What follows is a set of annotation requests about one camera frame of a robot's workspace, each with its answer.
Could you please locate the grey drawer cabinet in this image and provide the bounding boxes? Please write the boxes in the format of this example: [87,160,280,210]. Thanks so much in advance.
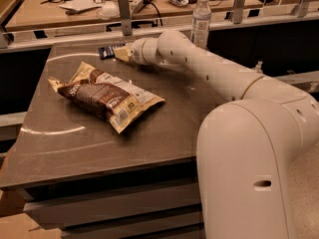
[1,41,223,239]

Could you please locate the brown chip bag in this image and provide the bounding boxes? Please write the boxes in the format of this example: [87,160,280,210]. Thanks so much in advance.
[48,62,164,133]

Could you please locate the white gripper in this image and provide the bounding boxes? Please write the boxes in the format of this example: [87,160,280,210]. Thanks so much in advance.
[114,38,158,65]

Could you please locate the metal bracket post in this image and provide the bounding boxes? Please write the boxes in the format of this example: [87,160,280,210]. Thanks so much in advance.
[118,0,133,36]
[231,0,245,24]

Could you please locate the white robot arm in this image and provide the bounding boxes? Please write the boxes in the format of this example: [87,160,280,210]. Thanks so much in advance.
[115,31,319,239]

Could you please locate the metal bracket post left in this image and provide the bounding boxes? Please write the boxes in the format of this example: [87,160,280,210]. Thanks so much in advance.
[118,0,133,36]

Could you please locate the blue rxbar blueberry wrapper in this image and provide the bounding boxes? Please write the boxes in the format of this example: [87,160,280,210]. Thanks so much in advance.
[98,45,123,60]

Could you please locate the black cable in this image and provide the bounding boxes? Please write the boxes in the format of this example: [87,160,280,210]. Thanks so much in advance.
[145,0,164,28]

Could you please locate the small sanitizer bottle right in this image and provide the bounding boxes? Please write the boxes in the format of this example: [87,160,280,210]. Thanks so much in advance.
[254,61,263,74]

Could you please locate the metal bracket post right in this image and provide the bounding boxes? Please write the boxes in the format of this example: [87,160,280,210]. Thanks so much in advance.
[231,0,245,24]

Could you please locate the clear plastic water bottle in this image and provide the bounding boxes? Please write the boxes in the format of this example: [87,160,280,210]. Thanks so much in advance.
[190,0,211,49]

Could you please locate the white paper sheet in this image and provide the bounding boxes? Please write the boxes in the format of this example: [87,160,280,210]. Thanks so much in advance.
[60,0,103,11]

